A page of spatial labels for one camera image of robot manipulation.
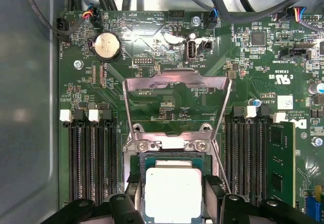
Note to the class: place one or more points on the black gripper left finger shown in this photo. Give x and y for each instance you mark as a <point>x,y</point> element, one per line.
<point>126,208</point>

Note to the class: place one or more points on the silver-topped CPU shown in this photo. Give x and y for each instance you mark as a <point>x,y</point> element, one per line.
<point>172,196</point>

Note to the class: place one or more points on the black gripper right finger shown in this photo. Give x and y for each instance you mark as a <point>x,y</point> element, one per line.
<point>233,208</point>

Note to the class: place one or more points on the black RAM slot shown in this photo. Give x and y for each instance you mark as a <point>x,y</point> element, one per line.
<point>111,158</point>
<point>259,158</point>
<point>98,158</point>
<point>244,158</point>
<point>231,158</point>
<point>86,158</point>
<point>74,158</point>

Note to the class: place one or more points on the green RAM stick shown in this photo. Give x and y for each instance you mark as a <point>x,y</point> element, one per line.
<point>281,163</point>

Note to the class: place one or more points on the CPU socket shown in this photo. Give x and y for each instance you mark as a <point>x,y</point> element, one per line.
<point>214,163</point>

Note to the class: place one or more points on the silver motherboard screw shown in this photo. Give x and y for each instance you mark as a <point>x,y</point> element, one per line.
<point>317,141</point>
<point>78,64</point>
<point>195,20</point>

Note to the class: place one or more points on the green motherboard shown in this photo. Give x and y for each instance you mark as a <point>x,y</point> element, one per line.
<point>141,49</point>

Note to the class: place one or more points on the black fan plug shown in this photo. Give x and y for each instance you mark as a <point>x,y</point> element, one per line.
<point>62,26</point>

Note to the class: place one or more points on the coin cell battery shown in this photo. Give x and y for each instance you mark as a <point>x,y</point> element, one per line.
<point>106,45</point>

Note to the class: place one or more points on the black grey PC case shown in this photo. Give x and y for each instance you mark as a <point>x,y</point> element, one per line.
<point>25,107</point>

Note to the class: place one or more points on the thin metal locking lever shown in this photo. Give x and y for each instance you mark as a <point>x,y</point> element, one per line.
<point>225,176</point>

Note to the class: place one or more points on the blue expansion slot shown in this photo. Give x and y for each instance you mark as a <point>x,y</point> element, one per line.
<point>314,208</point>

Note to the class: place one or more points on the internal USB port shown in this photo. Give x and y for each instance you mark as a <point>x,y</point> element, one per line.
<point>191,50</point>

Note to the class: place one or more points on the metal socket cover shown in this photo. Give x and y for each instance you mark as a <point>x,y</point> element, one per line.
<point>141,83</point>

